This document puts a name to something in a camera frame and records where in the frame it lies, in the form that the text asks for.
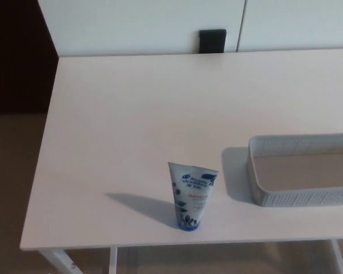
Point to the small grey mesh container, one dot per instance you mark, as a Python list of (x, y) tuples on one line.
[(300, 197)]

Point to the white blue shampoo tube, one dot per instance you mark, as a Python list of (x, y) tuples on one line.
[(188, 197)]

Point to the white table frame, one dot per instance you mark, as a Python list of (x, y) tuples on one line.
[(61, 261)]

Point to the white partition panel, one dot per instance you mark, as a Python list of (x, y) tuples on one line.
[(297, 24), (137, 27)]

